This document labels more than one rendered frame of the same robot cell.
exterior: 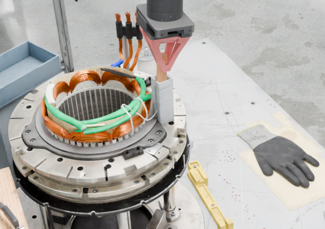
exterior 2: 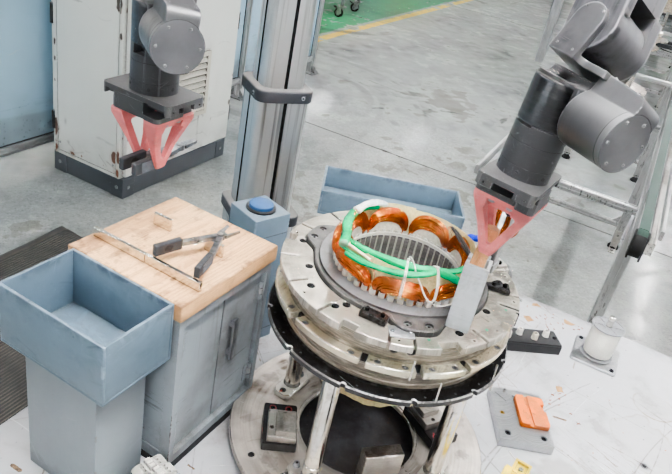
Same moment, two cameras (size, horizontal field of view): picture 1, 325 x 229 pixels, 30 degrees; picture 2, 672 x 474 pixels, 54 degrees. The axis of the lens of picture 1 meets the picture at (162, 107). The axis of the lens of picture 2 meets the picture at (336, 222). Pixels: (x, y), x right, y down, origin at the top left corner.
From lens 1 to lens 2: 0.49 m
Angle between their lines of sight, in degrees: 39
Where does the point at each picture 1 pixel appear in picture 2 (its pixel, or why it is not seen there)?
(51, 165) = (293, 263)
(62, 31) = (604, 293)
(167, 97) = (470, 292)
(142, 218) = not seen: hidden behind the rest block
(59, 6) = (619, 264)
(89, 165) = (322, 290)
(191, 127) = (576, 438)
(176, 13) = (527, 172)
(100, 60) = not seen: hidden behind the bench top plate
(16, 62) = (431, 204)
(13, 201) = (235, 266)
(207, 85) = (658, 421)
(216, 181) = not seen: outside the picture
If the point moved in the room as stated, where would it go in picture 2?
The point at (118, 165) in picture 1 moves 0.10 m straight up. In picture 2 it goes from (344, 313) to (361, 240)
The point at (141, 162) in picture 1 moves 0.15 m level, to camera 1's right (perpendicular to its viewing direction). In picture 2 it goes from (368, 330) to (466, 417)
